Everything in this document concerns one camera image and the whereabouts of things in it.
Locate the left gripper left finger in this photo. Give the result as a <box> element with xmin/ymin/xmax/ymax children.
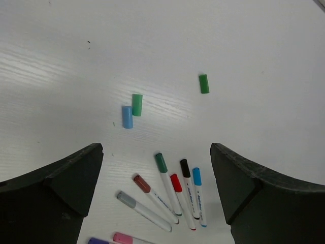
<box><xmin>1</xmin><ymin>143</ymin><xmax>104</xmax><ymax>243</ymax></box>

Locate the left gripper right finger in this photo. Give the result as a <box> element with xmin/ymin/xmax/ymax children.
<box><xmin>210</xmin><ymin>143</ymin><xmax>324</xmax><ymax>243</ymax></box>

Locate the blue capped marker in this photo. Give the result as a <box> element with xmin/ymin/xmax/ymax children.
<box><xmin>192</xmin><ymin>167</ymin><xmax>207</xmax><ymax>228</ymax></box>

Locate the light blue pen cap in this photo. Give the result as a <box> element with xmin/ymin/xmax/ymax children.
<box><xmin>121</xmin><ymin>106</ymin><xmax>133</xmax><ymax>129</ymax></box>

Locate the light green pen cap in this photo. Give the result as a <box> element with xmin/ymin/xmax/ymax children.
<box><xmin>132</xmin><ymin>94</ymin><xmax>143</xmax><ymax>116</ymax></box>

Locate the purple capped marker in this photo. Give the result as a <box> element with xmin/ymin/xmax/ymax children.
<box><xmin>87</xmin><ymin>237</ymin><xmax>110</xmax><ymax>244</ymax></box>

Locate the grey capped marker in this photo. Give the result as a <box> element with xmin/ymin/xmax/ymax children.
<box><xmin>116</xmin><ymin>191</ymin><xmax>173</xmax><ymax>233</ymax></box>

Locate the pink capped marker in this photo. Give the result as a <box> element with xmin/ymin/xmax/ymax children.
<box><xmin>113</xmin><ymin>232</ymin><xmax>151</xmax><ymax>244</ymax></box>

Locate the black capped marker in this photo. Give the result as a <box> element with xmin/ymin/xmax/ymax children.
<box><xmin>180</xmin><ymin>159</ymin><xmax>200</xmax><ymax>220</ymax></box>

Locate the red capped marker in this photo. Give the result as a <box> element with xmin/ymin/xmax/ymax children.
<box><xmin>170</xmin><ymin>173</ymin><xmax>196</xmax><ymax>231</ymax></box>

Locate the brown capped marker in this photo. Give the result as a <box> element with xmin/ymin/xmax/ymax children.
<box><xmin>133</xmin><ymin>174</ymin><xmax>180</xmax><ymax>225</ymax></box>

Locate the dark green capped marker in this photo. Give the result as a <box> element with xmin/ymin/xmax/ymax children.
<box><xmin>154</xmin><ymin>152</ymin><xmax>182</xmax><ymax>217</ymax></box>

